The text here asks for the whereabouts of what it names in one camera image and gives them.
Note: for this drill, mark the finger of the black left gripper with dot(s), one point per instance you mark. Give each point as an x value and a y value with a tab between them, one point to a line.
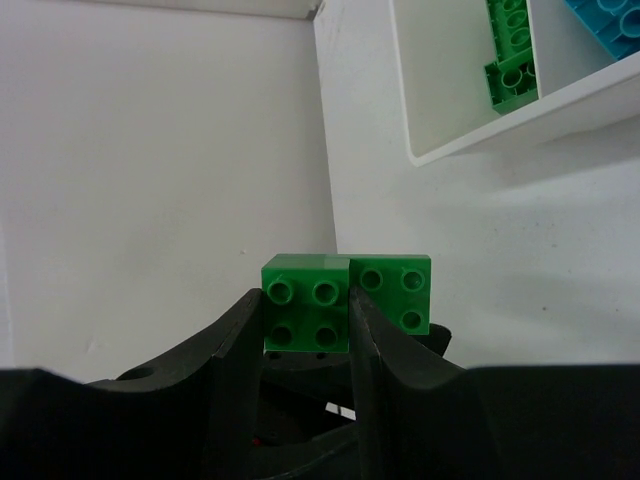
296	437

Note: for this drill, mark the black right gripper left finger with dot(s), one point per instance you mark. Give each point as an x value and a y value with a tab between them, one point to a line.
189	413

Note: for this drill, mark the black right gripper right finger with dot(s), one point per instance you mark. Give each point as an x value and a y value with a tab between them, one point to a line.
419	416

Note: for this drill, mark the teal monster face lego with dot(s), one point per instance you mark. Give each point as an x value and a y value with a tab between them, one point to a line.
614	23

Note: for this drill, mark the white three-compartment container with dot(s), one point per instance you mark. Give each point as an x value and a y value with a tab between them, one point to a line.
484	76

